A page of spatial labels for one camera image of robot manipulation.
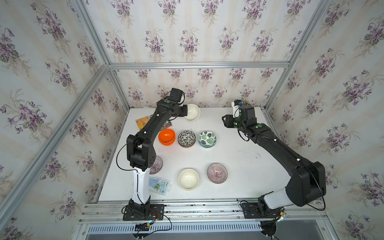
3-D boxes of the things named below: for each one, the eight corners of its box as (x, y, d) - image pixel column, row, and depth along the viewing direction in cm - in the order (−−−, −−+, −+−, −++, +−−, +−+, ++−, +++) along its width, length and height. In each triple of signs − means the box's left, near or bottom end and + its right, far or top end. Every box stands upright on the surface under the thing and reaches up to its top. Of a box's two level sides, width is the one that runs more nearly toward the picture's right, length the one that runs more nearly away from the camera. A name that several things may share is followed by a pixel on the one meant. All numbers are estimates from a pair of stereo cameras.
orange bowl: (158, 146, 98) (157, 141, 93) (161, 134, 105) (159, 128, 100) (174, 146, 99) (173, 141, 93) (176, 134, 105) (175, 128, 100)
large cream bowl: (178, 191, 81) (177, 188, 77) (179, 172, 88) (178, 168, 84) (199, 191, 81) (199, 188, 77) (198, 172, 88) (198, 168, 84)
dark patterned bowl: (176, 142, 100) (175, 138, 96) (184, 132, 105) (184, 127, 101) (189, 149, 96) (189, 145, 92) (197, 138, 102) (197, 134, 98)
